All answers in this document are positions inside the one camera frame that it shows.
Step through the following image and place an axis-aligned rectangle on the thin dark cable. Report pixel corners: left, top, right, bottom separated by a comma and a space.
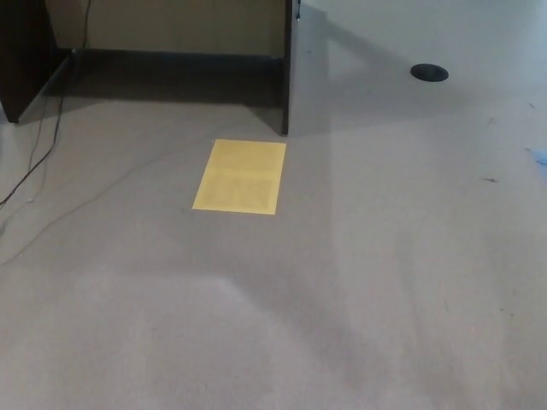
27, 111, 49, 189

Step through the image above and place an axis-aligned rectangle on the yellow paper sheet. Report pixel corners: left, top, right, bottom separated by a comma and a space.
191, 138, 288, 216

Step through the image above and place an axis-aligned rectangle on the dark wood desk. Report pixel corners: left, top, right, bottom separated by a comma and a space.
0, 0, 332, 138

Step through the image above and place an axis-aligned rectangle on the black power cable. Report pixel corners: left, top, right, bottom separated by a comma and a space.
0, 0, 93, 205

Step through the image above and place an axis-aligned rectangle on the thin grey floor cable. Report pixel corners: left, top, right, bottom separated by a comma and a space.
0, 138, 215, 266

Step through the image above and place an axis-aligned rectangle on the black round floor grommet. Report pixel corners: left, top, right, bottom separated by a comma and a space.
409, 62, 450, 83

